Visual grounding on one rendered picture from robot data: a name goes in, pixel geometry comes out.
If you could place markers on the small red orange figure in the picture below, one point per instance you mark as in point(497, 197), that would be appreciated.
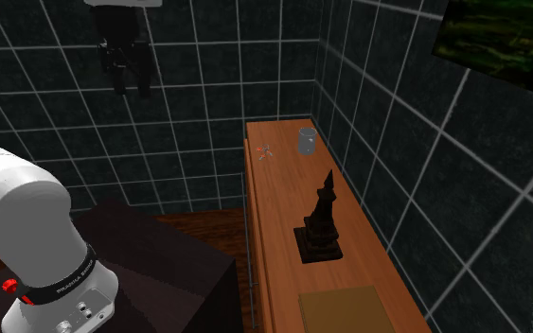
point(264, 151)

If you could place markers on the dark brown tower statue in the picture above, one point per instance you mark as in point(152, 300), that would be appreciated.
point(320, 221)

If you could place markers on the dark robot stand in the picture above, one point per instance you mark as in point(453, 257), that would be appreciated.
point(164, 263)

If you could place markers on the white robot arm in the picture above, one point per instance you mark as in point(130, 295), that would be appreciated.
point(21, 217)

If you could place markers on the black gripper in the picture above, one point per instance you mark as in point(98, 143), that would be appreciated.
point(116, 25)

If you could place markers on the flat brown book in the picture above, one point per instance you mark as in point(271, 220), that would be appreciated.
point(344, 311)

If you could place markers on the grey cup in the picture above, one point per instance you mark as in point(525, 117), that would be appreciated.
point(307, 142)

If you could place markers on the wooden sideboard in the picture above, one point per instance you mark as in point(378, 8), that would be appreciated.
point(289, 193)

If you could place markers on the green wall picture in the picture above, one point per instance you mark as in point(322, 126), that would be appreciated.
point(501, 39)

